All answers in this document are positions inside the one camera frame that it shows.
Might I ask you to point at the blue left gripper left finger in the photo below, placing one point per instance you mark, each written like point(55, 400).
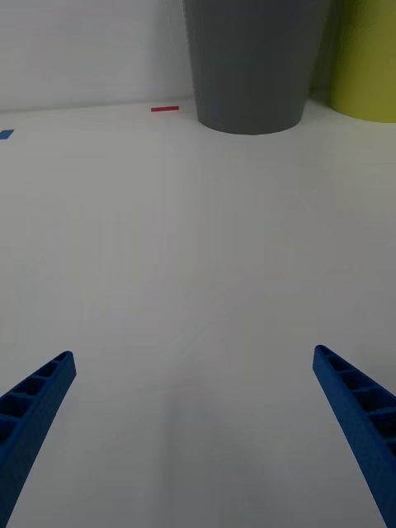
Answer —
point(29, 425)

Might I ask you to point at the grey plastic waste bin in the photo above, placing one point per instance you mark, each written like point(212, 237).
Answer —
point(251, 70)

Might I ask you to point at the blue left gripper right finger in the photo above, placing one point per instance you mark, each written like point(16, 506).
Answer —
point(367, 420)

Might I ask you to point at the yellow-green plastic waste bin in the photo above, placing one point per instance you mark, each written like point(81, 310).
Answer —
point(367, 62)

